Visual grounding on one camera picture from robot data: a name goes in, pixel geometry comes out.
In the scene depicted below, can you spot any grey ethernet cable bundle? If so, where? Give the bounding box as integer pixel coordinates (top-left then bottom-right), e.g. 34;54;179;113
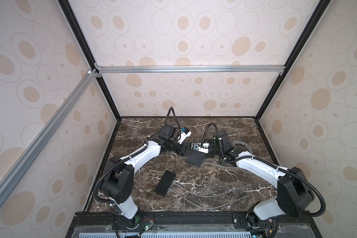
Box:
230;139;254;155

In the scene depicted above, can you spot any square dark grey switch box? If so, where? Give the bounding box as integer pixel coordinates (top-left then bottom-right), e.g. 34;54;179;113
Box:
185;149;207;168

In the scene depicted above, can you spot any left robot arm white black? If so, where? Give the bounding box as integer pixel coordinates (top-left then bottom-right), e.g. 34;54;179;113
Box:
93;107;191;221

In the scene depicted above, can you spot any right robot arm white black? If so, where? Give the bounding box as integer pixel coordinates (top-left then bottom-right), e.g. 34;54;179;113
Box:
193;123;326;221

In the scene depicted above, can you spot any small circuit board with LEDs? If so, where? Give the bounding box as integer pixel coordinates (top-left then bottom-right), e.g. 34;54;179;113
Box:
138;218;155;236

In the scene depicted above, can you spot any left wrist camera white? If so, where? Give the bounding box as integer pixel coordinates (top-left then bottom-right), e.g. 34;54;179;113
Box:
177;127;191;144

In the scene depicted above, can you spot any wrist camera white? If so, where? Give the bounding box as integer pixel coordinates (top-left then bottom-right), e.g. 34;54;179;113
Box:
177;127;191;144
191;143;210;154

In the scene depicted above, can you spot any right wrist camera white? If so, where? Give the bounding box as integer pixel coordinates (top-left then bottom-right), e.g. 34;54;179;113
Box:
191;143;210;154

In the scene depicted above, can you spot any horizontal aluminium rail back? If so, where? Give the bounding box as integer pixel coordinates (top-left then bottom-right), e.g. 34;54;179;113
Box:
97;65;286;74

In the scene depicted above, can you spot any diagonal aluminium rail left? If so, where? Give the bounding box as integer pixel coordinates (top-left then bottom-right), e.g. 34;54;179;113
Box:
0;68;99;209

